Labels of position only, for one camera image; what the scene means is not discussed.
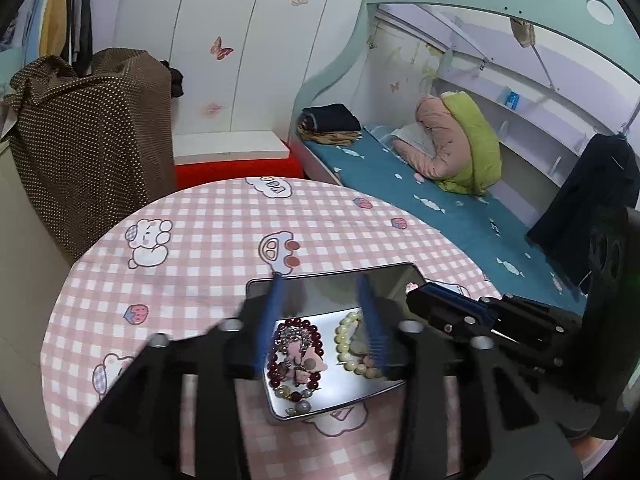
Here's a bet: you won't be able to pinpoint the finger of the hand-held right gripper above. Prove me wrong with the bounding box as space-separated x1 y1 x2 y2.
406 289 521 344
419 282 584 352

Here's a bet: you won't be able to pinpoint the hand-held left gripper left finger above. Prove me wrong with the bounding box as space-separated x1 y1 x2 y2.
57 272 288 480

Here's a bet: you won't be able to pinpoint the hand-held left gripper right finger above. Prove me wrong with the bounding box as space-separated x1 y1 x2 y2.
356 275 585 480

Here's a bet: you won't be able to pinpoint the silver chain with pink bear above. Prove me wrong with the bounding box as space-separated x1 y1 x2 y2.
275 327 316 362

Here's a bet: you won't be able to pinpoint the cream bead bracelet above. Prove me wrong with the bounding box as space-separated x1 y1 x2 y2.
335 310 389 381

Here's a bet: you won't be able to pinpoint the dark red bead bracelet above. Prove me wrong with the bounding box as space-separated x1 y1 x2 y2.
267 317 326 404

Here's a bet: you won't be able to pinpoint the metal tin box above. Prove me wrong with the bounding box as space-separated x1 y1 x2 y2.
245 262 451 421

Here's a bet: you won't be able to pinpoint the dark hanging jacket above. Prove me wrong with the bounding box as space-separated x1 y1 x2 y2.
526 132 640 292

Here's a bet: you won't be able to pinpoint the red and white bench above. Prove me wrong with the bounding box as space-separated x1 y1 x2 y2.
172 132 305 192

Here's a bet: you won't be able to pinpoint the pink and green quilt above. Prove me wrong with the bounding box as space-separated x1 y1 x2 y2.
392 91 502 196

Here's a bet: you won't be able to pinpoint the white printed pillow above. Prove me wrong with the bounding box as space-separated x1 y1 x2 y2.
390 124 437 154

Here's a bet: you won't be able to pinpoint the folded tan clothes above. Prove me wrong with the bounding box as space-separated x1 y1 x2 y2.
297 130 364 147

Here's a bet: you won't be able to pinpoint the folded dark clothes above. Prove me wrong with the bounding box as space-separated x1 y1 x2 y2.
300 104 362 136

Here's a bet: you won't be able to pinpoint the brown dotted cloth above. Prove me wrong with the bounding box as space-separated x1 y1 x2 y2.
0 47 177 263

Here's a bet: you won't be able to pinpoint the beige cabinet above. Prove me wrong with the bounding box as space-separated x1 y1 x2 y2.
0 140 76 401

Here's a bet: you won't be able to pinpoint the black cloth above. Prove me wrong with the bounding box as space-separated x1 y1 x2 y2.
162 60 185 99

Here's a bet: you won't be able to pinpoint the brown hanging pouch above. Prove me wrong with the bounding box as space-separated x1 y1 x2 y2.
510 17 537 47

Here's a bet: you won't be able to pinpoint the pink butterfly sticker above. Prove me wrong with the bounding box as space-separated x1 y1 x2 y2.
210 36 235 61

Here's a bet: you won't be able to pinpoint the white wardrobe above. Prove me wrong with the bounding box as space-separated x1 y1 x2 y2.
112 0 381 139

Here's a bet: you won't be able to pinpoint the dark grey hanging garment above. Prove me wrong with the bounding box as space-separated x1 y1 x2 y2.
67 0 94 74

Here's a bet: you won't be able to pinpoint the yellow hanging garment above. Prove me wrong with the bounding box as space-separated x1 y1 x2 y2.
42 0 69 59

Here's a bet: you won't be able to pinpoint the light blue hanging garment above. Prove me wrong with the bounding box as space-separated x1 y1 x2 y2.
22 0 51 56

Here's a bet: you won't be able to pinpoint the teal bunk bed frame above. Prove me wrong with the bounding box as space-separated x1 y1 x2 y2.
292 0 640 261

